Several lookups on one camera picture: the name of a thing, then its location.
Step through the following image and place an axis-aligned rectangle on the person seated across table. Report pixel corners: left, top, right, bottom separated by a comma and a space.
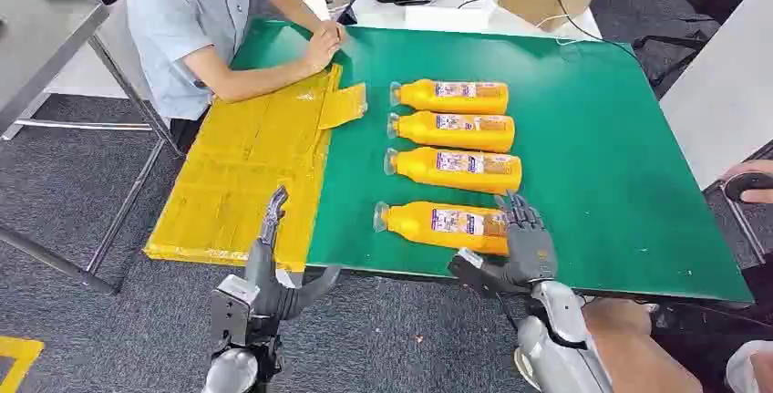
125, 0, 350, 153

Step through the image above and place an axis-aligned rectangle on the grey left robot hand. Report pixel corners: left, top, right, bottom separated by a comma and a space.
244, 185, 343, 323

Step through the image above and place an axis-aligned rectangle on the steel table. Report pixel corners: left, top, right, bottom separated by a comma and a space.
0, 0, 183, 296

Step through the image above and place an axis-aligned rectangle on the large yellow sheet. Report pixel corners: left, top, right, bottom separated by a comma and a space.
142, 64, 345, 274

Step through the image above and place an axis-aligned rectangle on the black chair base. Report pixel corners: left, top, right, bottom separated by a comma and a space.
630, 30, 721, 99

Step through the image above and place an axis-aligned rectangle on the black hand-held controller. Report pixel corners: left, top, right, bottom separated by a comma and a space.
722, 171, 773, 203

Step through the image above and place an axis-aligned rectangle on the green table mat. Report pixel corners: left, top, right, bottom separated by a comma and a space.
231, 18, 756, 305

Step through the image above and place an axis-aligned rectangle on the person beside robot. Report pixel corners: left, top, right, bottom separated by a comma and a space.
581, 159, 773, 393

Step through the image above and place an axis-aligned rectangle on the yellow floor tape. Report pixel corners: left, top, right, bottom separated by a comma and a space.
0, 336, 46, 393

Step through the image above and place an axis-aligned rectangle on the white cable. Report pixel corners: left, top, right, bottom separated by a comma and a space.
533, 12, 582, 47

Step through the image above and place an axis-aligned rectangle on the orange drink bottle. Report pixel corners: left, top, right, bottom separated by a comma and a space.
383, 146, 524, 197
372, 200, 512, 257
386, 110, 517, 155
389, 78, 510, 117

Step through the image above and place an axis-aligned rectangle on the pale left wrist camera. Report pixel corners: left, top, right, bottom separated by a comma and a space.
209, 274, 262, 350

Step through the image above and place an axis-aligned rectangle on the pale side table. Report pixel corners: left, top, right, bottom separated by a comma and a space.
658, 0, 773, 268

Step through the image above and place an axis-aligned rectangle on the black cable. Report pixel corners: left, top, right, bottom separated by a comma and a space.
457, 0, 643, 60

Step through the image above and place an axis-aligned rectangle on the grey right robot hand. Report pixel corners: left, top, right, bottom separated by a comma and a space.
448, 191, 559, 298

